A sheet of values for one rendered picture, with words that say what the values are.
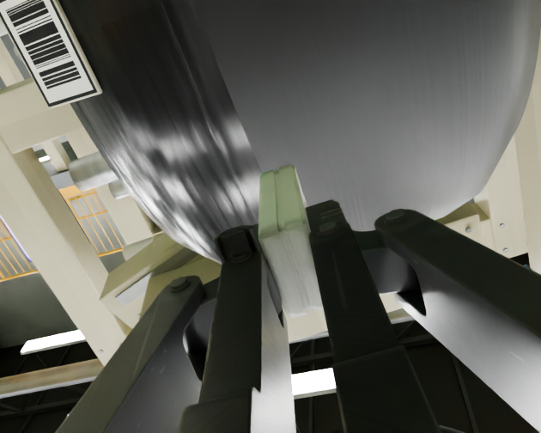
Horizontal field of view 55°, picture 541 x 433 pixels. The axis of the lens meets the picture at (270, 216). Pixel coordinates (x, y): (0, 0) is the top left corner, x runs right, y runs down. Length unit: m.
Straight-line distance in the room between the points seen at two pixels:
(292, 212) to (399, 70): 0.15
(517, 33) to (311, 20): 0.12
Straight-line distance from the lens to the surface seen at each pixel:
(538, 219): 0.73
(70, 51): 0.30
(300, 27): 0.28
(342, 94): 0.29
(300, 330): 0.96
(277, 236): 0.15
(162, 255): 1.03
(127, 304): 1.10
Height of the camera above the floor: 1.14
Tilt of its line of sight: 28 degrees up
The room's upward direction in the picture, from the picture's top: 159 degrees clockwise
